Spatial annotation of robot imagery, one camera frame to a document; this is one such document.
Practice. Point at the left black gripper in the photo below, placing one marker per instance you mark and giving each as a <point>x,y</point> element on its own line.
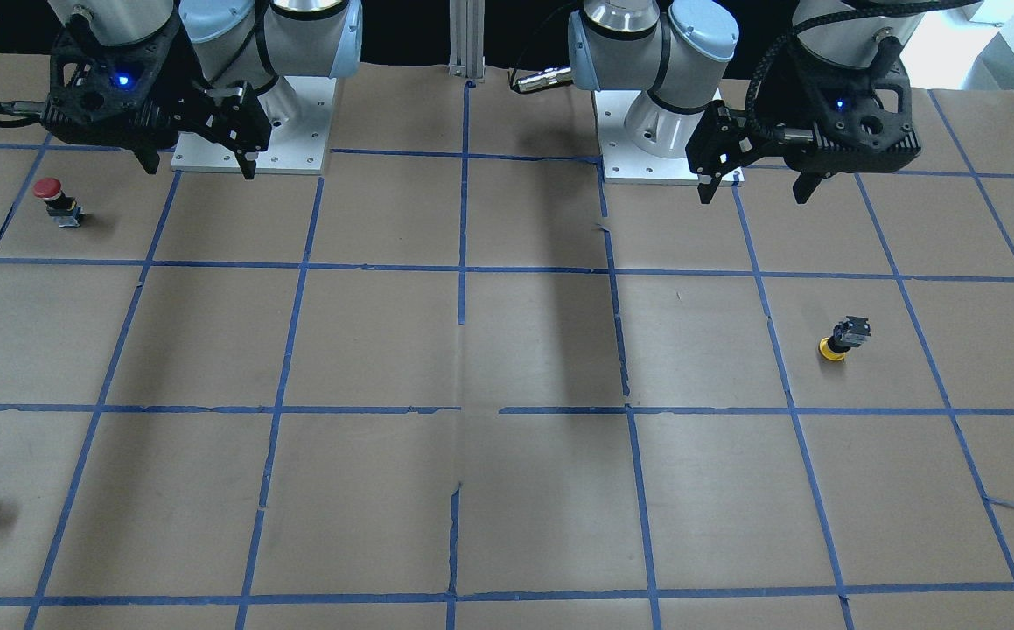
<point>785,112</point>

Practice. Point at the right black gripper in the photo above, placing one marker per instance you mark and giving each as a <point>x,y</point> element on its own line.
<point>176,80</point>

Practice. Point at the yellow push button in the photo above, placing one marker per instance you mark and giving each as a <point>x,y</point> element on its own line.
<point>849,332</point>

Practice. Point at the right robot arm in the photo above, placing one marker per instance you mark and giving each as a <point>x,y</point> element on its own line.
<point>292,52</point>

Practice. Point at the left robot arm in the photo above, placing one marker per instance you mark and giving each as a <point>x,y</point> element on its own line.
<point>679,54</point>

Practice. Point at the red push button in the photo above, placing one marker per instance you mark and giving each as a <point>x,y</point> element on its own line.
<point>64,210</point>

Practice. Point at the aluminium frame post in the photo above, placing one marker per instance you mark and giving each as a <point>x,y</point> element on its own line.
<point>466,30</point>

